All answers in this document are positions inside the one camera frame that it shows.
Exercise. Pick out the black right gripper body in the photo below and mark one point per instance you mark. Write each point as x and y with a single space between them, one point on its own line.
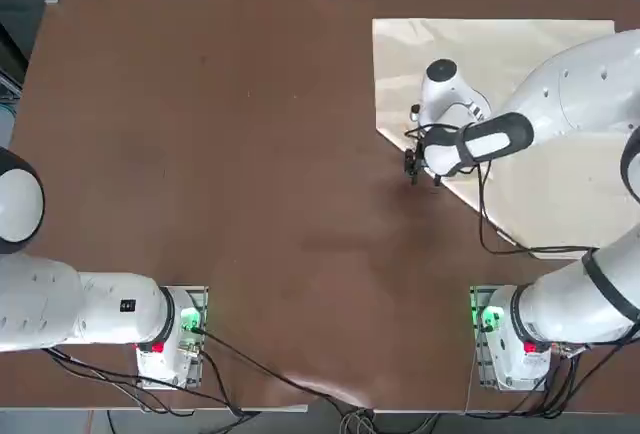
421 154

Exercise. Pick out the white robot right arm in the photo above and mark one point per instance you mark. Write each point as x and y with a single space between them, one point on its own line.
575 89

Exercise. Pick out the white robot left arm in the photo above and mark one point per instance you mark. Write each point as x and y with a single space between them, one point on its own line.
100 309

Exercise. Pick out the cream white tablecloth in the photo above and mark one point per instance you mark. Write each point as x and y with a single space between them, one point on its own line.
400 54

